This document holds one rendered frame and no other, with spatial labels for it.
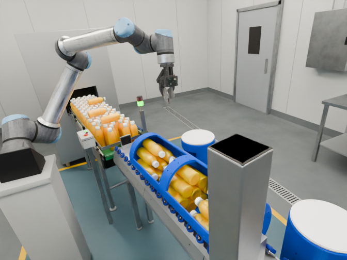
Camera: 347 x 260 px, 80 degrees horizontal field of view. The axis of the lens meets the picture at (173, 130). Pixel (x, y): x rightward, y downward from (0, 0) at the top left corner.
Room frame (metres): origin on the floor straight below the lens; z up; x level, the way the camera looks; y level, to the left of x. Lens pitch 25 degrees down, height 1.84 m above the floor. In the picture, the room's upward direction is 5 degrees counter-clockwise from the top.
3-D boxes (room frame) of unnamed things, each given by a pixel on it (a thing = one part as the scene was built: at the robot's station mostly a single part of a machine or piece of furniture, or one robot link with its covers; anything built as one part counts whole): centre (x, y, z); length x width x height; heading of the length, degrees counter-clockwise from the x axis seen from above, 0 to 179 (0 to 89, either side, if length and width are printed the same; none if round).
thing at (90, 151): (1.69, 0.79, 0.50); 0.04 x 0.04 x 1.00; 32
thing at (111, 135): (1.72, 0.57, 1.00); 0.07 x 0.07 x 0.19
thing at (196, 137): (1.56, -0.20, 1.03); 0.28 x 0.28 x 0.01
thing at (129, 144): (1.67, 0.43, 0.99); 0.10 x 0.02 x 0.12; 122
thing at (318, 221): (0.63, -0.63, 1.03); 0.28 x 0.28 x 0.01
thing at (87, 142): (1.69, 0.79, 1.05); 0.20 x 0.10 x 0.10; 32
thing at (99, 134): (1.79, 0.70, 1.00); 0.07 x 0.07 x 0.19
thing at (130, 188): (1.57, 0.46, 0.31); 0.06 x 0.06 x 0.63; 32
